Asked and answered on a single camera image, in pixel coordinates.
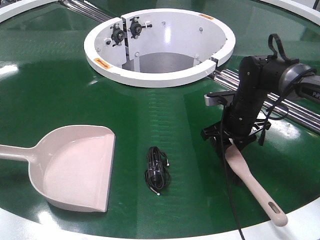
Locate steel conveyor rollers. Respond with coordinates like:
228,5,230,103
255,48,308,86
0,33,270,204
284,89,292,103
206,68,320,137
58,0,114,23

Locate white inner conveyor ring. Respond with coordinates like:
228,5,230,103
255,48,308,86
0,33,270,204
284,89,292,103
83,8,237,89

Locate black bearing block left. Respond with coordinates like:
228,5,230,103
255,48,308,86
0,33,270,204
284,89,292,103
111,23,125,47

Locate steel conveyor rollers left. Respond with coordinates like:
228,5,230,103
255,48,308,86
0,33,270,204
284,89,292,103
58,0,114,23

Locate black bearing block right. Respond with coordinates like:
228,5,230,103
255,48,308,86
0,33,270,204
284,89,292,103
129,16,153,39

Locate pink plastic dustpan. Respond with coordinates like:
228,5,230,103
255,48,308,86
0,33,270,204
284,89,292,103
0,125,116,213

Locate pink hand broom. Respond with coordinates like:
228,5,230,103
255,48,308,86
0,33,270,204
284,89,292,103
225,144,288,227

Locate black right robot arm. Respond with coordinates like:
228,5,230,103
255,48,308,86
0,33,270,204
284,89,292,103
201,33,320,158

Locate steel conveyor rollers right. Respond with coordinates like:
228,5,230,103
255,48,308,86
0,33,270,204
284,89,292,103
206,68,320,137

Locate white outer conveyor rim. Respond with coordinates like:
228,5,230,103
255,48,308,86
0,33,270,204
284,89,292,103
0,0,320,240

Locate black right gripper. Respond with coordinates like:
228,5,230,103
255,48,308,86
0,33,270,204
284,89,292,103
200,109,271,158

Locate black bearing block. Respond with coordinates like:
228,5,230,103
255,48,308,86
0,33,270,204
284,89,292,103
111,23,125,47
129,16,153,39

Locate black cable bundle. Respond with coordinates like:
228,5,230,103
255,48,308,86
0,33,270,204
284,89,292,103
144,146,172,196

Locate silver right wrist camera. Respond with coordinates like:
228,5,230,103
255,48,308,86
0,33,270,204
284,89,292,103
204,90,236,107

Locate green conveyor belt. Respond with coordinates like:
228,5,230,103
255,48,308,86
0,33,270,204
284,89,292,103
0,0,320,240

